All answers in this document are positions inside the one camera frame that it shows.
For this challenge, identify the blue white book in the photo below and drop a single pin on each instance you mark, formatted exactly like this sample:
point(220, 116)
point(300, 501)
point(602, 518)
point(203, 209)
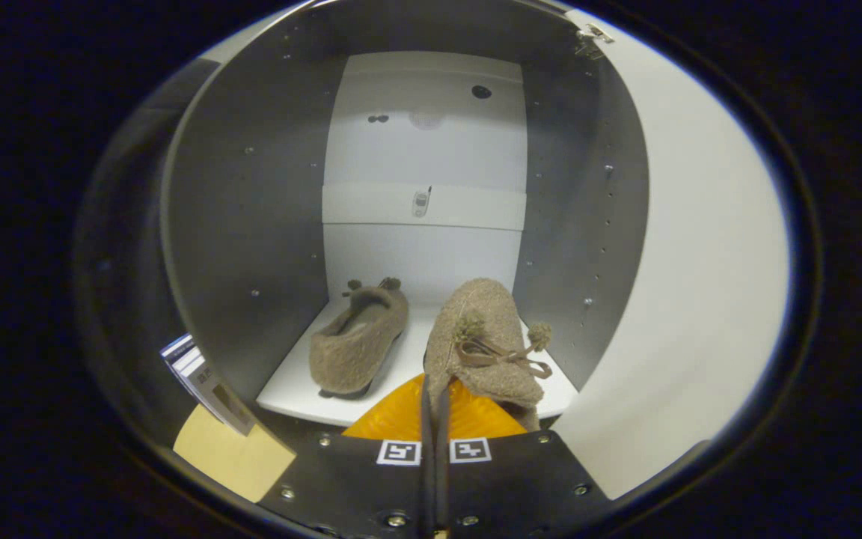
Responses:
point(179, 348)

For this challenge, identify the black backdrop cloth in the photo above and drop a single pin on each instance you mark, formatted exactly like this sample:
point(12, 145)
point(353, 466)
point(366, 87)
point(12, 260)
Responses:
point(124, 262)

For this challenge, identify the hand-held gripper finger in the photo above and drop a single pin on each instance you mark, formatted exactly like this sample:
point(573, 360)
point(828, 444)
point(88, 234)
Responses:
point(429, 486)
point(444, 486)

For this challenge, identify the grey shoe cabinet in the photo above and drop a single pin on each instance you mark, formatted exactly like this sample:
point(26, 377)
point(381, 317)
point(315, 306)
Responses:
point(251, 224)

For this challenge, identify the grey cover book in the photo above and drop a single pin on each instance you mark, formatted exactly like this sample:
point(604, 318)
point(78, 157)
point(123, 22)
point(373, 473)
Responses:
point(218, 393)

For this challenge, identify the brown felt shoe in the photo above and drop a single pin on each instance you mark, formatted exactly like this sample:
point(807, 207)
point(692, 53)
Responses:
point(356, 352)
point(487, 329)

